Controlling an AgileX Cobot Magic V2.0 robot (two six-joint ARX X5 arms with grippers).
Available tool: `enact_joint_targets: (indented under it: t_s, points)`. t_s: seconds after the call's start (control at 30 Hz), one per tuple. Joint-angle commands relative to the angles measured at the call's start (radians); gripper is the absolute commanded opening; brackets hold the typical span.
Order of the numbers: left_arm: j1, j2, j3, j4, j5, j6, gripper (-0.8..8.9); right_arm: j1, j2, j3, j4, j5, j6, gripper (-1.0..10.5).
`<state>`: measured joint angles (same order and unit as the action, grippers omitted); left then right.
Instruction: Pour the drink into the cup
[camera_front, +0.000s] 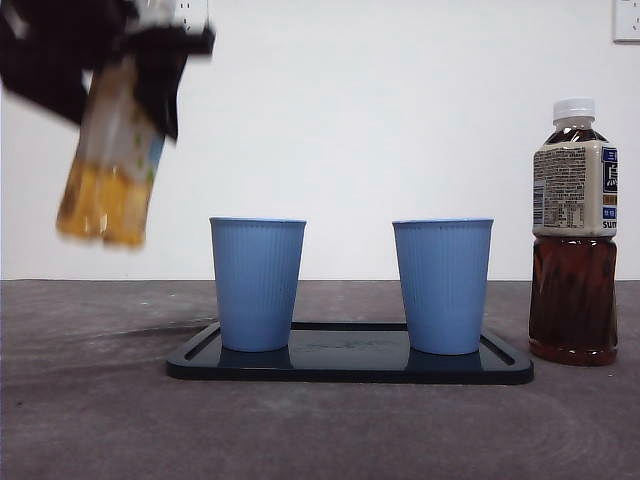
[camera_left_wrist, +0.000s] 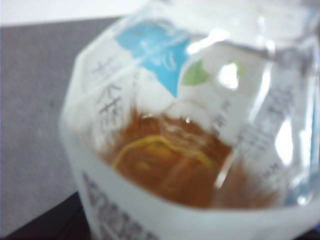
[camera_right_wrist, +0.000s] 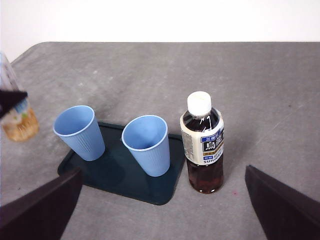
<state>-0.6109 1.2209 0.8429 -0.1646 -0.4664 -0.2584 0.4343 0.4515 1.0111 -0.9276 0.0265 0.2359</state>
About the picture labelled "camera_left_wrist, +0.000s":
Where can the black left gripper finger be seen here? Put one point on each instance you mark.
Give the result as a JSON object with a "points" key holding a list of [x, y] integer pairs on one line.
{"points": [[62, 220]]}

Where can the clear jasmine tea bottle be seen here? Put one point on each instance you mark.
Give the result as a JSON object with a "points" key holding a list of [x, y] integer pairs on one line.
{"points": [[187, 140]]}

